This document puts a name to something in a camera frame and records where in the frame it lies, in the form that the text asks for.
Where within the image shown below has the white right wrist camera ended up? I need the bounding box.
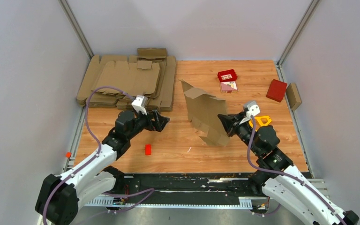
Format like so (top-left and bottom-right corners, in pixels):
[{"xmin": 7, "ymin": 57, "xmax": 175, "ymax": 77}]
[{"xmin": 240, "ymin": 101, "xmax": 260, "ymax": 124}]

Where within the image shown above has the aluminium frame rail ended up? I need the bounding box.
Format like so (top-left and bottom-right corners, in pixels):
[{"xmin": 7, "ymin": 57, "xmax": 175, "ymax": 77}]
[{"xmin": 37, "ymin": 174, "xmax": 331, "ymax": 225}]

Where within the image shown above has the stack of flat cardboard blanks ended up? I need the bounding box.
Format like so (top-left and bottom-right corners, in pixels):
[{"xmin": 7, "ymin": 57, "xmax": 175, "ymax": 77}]
[{"xmin": 76, "ymin": 48, "xmax": 177, "ymax": 112}]

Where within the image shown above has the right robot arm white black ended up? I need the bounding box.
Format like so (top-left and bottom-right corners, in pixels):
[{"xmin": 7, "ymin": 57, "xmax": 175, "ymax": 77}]
[{"xmin": 218, "ymin": 112, "xmax": 360, "ymax": 225}]

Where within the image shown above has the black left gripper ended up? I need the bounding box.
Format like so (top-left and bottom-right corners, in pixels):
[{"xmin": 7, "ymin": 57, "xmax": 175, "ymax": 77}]
[{"xmin": 127, "ymin": 107, "xmax": 170, "ymax": 140}]

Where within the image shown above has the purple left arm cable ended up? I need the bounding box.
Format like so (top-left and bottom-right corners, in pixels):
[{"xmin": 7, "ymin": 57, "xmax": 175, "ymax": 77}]
[{"xmin": 42, "ymin": 86, "xmax": 156, "ymax": 225}]

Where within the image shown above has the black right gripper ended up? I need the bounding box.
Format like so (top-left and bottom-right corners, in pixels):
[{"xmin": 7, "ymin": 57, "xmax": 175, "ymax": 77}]
[{"xmin": 217, "ymin": 112, "xmax": 260, "ymax": 156}]

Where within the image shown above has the yellow triangular plastic frame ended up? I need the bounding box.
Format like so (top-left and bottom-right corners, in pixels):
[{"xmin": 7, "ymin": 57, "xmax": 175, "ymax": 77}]
[{"xmin": 255, "ymin": 116, "xmax": 272, "ymax": 127}]

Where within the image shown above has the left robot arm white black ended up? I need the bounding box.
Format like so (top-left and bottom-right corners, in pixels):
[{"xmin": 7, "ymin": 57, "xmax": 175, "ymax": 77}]
[{"xmin": 35, "ymin": 110, "xmax": 170, "ymax": 225}]

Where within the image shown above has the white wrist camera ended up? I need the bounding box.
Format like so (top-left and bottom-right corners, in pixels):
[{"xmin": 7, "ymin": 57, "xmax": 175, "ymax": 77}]
[
  {"xmin": 240, "ymin": 101, "xmax": 260, "ymax": 124},
  {"xmin": 131, "ymin": 95, "xmax": 148, "ymax": 115}
]

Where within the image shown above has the small brown cardboard box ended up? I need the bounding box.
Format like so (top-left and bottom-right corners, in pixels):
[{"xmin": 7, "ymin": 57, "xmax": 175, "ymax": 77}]
[{"xmin": 285, "ymin": 83, "xmax": 302, "ymax": 111}]

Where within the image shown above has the clear case with shapes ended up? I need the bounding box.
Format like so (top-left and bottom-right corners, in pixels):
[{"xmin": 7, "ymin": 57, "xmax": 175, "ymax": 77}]
[{"xmin": 220, "ymin": 81, "xmax": 238, "ymax": 93}]

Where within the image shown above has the small red block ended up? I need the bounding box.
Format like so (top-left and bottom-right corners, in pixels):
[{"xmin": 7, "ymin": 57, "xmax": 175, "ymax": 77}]
[{"xmin": 145, "ymin": 144, "xmax": 152, "ymax": 156}]

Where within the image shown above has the red box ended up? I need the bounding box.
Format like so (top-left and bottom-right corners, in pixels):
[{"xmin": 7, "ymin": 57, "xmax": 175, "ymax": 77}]
[{"xmin": 266, "ymin": 79, "xmax": 288, "ymax": 103}]

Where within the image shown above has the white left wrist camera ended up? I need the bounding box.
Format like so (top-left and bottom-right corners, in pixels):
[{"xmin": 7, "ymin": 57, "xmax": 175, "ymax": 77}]
[{"xmin": 131, "ymin": 95, "xmax": 148, "ymax": 115}]

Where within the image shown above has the red plastic basket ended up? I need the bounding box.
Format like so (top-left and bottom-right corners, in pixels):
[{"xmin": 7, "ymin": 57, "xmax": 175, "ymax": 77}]
[{"xmin": 217, "ymin": 69, "xmax": 238, "ymax": 82}]

